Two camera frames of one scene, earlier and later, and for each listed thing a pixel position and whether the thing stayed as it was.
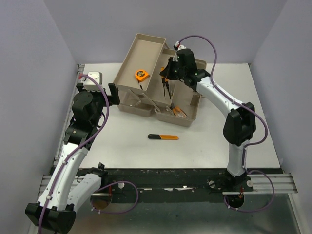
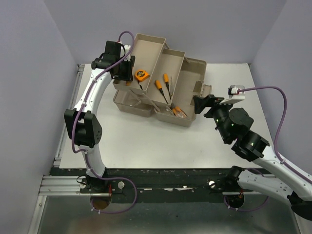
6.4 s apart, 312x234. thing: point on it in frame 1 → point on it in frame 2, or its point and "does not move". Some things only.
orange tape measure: x=141 y=75 does not move
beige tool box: x=142 y=90 does not move
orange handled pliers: x=178 y=111 does not move
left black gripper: x=113 y=99 → x=128 y=75
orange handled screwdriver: x=166 y=81 does not move
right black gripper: x=167 y=72 → x=200 y=103
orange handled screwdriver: x=163 y=79 → x=158 y=85
